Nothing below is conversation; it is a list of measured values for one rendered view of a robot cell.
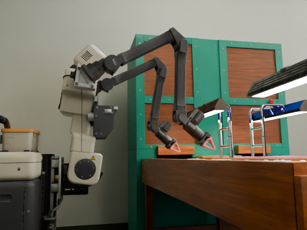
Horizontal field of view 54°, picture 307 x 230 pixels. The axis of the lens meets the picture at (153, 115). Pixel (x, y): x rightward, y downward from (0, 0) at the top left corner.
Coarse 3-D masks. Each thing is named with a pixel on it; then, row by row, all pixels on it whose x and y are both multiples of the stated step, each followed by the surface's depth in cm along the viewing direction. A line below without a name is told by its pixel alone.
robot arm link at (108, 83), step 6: (150, 60) 198; (156, 60) 198; (138, 66) 196; (144, 66) 197; (150, 66) 198; (156, 66) 199; (162, 66) 199; (126, 72) 194; (132, 72) 195; (138, 72) 196; (156, 72) 205; (108, 78) 188; (114, 78) 189; (120, 78) 192; (126, 78) 194; (102, 84) 187; (108, 84) 188; (114, 84) 195; (102, 90) 196; (108, 90) 189
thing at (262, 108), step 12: (252, 108) 219; (264, 108) 221; (252, 120) 218; (264, 120) 203; (252, 132) 217; (264, 132) 202; (252, 144) 216; (264, 144) 201; (252, 156) 215; (264, 156) 200
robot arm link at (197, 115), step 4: (192, 112) 158; (196, 112) 158; (200, 112) 158; (180, 116) 153; (184, 116) 154; (188, 116) 158; (192, 116) 157; (196, 116) 157; (200, 116) 157; (204, 116) 159; (180, 120) 153; (184, 120) 154; (188, 120) 154; (196, 120) 157; (200, 120) 158; (180, 124) 159; (184, 124) 154; (196, 124) 160
